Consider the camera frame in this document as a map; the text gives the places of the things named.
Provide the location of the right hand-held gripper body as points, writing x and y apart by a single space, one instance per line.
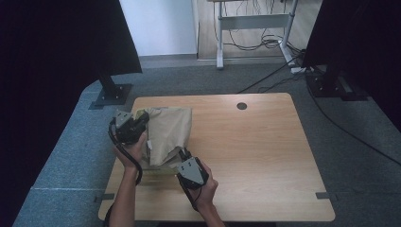
191 172

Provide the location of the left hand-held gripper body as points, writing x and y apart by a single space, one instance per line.
126 127

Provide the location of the beige cloth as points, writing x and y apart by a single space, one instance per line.
168 135

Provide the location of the green plastic basket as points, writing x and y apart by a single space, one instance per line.
157 175

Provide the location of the person's right hand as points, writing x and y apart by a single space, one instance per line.
206 192

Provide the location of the person's left hand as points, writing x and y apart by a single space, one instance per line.
134 154

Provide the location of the black stand base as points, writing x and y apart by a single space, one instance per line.
334 85
113 93

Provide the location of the grey tape piece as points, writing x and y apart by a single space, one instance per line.
322 195
106 197

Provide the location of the black curtain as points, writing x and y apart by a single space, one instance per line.
362 41
56 78

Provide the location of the white power strip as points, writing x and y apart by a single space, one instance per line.
299 69

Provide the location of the white desk frame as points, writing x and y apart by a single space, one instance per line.
252 22

